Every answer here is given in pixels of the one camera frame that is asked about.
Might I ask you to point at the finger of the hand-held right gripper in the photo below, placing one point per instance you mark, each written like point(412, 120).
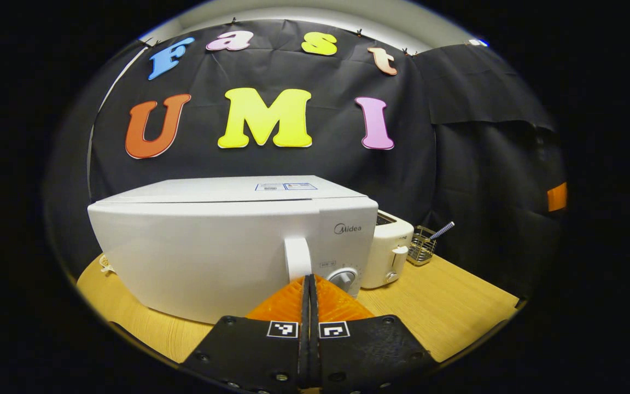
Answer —
point(557, 197)

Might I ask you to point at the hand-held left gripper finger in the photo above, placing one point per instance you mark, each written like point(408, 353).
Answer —
point(315, 350)
point(305, 350)

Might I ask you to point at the white microwave oven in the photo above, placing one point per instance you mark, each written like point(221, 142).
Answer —
point(205, 246)

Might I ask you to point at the striped blue stick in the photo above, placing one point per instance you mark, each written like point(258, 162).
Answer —
point(442, 230)

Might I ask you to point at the white toaster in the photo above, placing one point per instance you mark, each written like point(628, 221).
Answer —
point(386, 246)

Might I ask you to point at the ceiling light panel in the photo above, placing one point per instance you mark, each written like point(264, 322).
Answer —
point(478, 42)

